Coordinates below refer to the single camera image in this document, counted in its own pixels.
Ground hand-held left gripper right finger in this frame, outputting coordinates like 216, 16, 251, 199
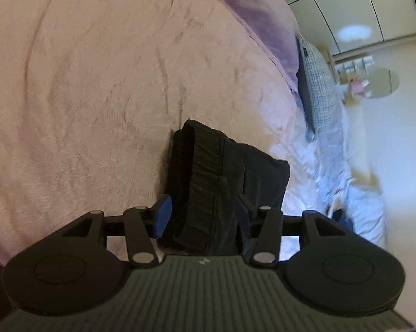
237, 194, 356, 268

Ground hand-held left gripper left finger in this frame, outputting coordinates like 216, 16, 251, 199
58, 194, 172, 269

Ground black pants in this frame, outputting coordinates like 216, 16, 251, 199
165, 119, 292, 256

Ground grey herringbone blanket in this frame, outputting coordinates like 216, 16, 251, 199
287, 111, 388, 250

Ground navy blue garment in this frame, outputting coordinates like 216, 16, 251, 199
332, 209, 355, 232

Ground pink fleece blanket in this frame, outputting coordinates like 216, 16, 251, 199
0, 0, 319, 270

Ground grey woven cushion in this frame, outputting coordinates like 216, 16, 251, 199
296, 34, 337, 142

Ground wooden shelf with small items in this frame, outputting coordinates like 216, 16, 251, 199
319, 43, 378, 104

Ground round mirror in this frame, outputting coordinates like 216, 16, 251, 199
362, 67, 400, 98

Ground lavender pillow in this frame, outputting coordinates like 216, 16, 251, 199
211, 0, 300, 94

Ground white wardrobe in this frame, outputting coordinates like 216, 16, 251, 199
260, 0, 416, 59

